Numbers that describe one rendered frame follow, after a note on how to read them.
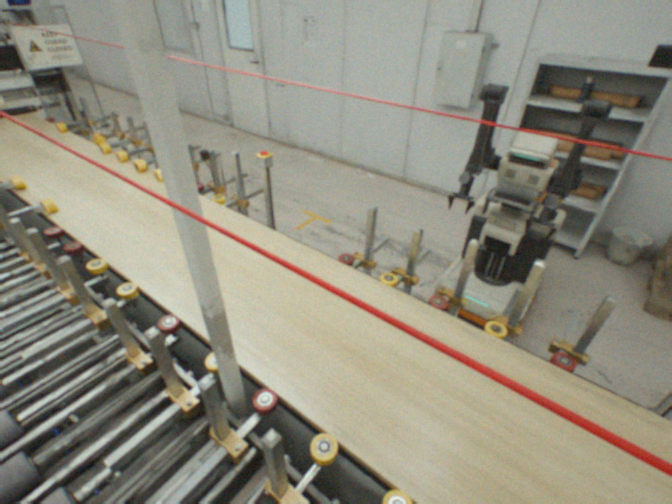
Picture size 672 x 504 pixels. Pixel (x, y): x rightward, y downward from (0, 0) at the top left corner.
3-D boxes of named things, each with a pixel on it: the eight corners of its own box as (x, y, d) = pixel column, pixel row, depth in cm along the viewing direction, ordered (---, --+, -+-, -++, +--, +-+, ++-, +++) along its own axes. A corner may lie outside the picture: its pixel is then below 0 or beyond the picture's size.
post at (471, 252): (448, 317, 181) (472, 237, 152) (455, 321, 180) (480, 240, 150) (445, 321, 179) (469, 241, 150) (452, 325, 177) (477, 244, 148)
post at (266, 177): (272, 229, 239) (265, 163, 212) (277, 231, 237) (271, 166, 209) (267, 232, 236) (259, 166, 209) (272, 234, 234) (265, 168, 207)
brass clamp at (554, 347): (550, 343, 155) (554, 335, 152) (586, 359, 148) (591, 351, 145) (546, 352, 151) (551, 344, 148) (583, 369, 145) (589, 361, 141)
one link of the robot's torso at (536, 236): (491, 241, 259) (501, 211, 244) (532, 256, 246) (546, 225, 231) (477, 259, 242) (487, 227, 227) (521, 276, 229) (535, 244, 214)
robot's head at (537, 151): (517, 142, 209) (518, 126, 196) (557, 151, 199) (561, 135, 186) (506, 164, 208) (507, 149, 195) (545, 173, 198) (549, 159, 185)
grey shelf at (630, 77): (496, 210, 409) (549, 52, 314) (586, 239, 366) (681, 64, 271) (481, 227, 380) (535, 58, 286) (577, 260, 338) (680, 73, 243)
